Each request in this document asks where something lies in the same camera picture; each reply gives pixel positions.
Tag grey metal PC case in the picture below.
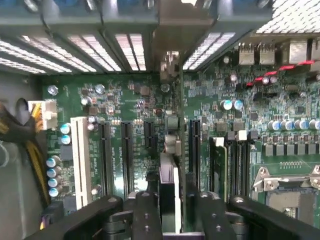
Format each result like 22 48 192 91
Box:
0 0 320 240

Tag long black expansion slot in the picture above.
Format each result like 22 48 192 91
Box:
120 120 135 194
98 120 113 201

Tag black yellow cable bundle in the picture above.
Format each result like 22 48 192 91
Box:
0 97 52 210

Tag black RAM slot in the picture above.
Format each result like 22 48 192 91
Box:
237 129 252 201
226 131 238 201

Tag short black expansion slot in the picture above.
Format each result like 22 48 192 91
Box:
143 119 159 149

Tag blue-black expansion slot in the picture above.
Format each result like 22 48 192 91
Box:
188 118 202 192

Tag silver rear USB port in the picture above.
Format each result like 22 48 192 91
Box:
238 42 256 66
258 42 276 66

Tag red black twisted wire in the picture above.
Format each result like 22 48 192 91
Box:
245 59 316 88

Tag purple wire plug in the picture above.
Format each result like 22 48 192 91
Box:
39 201 65 232

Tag silver rear network port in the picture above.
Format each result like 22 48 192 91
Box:
288 39 309 65

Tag green RAM stick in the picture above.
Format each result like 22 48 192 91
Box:
213 136 229 203

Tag green motherboard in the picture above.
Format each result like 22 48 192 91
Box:
41 32 320 227

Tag white power connector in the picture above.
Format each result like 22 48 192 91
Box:
27 98 59 131

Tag silver CPU socket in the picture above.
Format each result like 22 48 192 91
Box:
251 164 320 227

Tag white PCI expansion slot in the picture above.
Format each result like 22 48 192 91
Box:
70 116 92 211

